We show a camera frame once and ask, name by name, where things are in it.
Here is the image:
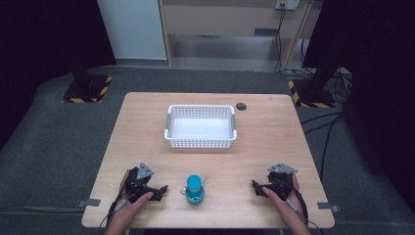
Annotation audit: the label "black floor cable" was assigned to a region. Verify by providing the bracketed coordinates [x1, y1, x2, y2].
[300, 111, 345, 125]
[318, 116, 346, 181]
[303, 115, 346, 136]

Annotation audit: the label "black curtain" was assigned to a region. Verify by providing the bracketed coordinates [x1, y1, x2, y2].
[0, 0, 117, 150]
[301, 0, 415, 205]

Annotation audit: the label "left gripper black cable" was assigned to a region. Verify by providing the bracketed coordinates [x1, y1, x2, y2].
[98, 190, 129, 230]

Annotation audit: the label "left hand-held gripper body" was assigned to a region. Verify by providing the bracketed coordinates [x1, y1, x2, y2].
[124, 162, 156, 204]

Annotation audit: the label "white panel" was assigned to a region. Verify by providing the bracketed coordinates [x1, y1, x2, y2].
[96, 0, 168, 61]

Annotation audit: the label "person's right hand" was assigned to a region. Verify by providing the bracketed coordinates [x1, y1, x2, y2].
[261, 173, 310, 227]

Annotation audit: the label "white wall power outlet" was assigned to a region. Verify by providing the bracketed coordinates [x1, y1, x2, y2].
[274, 0, 300, 11]

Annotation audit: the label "white plastic basket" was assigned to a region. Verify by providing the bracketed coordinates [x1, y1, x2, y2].
[163, 104, 239, 150]

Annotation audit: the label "black stand with striped base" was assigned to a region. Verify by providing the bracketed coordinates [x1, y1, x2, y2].
[287, 67, 341, 109]
[62, 48, 114, 105]

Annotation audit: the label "clear bottle with blue cap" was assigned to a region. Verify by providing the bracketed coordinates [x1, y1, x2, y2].
[180, 173, 209, 207]

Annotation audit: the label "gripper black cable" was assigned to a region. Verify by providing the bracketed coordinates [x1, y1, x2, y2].
[98, 190, 129, 230]
[277, 178, 325, 235]

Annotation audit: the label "grey table edge clamp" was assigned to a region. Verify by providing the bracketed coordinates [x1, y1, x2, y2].
[316, 202, 342, 213]
[76, 198, 102, 209]

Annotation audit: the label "person's left hand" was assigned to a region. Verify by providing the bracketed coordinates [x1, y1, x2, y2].
[109, 191, 155, 228]

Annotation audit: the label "tangle of black cables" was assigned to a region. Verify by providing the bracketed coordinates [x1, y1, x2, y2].
[326, 68, 354, 106]

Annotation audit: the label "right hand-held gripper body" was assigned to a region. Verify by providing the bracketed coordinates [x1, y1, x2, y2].
[266, 163, 299, 201]

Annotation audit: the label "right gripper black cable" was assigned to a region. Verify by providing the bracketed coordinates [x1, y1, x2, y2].
[277, 178, 325, 235]

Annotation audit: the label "black hanging cables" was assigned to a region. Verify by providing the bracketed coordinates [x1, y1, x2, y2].
[273, 5, 314, 77]

